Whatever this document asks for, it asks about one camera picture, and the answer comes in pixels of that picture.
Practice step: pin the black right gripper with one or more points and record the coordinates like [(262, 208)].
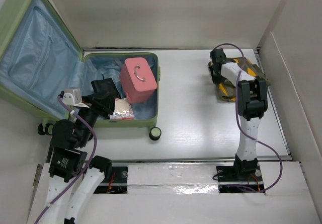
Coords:
[(211, 68)]

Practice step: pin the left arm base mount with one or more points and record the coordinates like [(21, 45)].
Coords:
[(116, 183)]

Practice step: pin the pink box with handle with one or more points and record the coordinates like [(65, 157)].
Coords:
[(137, 80)]

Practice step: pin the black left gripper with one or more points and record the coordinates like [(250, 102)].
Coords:
[(102, 111)]

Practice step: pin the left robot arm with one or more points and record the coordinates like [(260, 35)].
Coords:
[(75, 170)]

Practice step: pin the green hard-shell suitcase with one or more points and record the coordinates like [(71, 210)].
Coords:
[(40, 58)]

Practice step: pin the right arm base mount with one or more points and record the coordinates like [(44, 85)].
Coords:
[(230, 182)]

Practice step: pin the black pouch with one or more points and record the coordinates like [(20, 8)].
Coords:
[(105, 85)]

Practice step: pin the clear packet with red label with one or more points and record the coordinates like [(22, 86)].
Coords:
[(122, 111)]

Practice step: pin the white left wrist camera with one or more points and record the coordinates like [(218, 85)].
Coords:
[(72, 96)]

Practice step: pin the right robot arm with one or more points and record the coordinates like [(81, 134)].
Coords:
[(240, 80)]

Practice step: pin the camouflage clothing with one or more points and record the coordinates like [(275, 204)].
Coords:
[(225, 89)]

